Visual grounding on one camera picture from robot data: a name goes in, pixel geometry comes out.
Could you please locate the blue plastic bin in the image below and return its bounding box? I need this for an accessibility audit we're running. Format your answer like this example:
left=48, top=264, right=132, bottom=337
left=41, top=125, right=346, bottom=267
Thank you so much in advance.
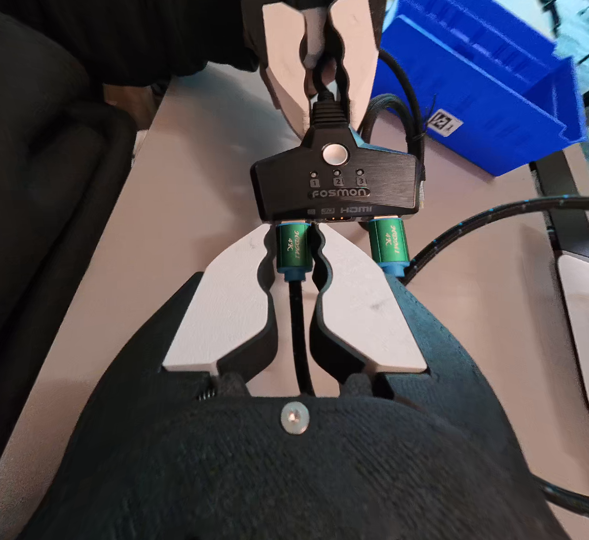
left=370, top=0, right=589, bottom=177

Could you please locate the wooden cabinet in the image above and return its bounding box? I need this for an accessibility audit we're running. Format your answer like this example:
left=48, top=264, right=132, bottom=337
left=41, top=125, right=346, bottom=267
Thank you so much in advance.
left=103, top=84, right=162, bottom=131

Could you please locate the black office chair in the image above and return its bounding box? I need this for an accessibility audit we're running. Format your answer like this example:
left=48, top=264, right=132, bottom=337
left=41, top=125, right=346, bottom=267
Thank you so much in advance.
left=0, top=13, right=140, bottom=453

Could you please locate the person's left forearm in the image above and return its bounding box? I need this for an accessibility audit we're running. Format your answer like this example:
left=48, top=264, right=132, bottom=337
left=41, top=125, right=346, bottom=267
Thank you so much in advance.
left=0, top=0, right=259, bottom=87

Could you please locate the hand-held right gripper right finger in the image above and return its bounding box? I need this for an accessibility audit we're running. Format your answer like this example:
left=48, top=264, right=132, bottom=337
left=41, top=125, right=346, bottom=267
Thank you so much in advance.
left=309, top=225, right=429, bottom=384

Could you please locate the grey desk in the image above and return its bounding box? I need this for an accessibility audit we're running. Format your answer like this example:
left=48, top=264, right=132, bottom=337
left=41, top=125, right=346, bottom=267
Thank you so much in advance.
left=0, top=62, right=589, bottom=540

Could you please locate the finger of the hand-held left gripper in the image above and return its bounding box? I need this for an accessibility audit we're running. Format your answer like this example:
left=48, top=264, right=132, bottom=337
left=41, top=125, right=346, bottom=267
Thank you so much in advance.
left=328, top=0, right=380, bottom=133
left=261, top=2, right=312, bottom=136

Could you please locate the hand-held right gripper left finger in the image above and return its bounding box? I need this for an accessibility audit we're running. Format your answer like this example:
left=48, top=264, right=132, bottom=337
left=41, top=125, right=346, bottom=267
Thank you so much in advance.
left=162, top=225, right=279, bottom=384

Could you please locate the black switch cable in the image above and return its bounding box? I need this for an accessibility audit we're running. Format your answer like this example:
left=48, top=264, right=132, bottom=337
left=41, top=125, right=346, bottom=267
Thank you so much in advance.
left=308, top=50, right=426, bottom=182

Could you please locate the white flat device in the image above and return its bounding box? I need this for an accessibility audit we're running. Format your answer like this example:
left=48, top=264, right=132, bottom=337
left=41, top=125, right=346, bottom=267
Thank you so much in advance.
left=556, top=252, right=589, bottom=414

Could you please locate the black video switch box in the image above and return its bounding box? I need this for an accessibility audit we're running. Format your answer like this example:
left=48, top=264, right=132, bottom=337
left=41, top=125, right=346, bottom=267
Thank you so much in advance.
left=250, top=108, right=425, bottom=224

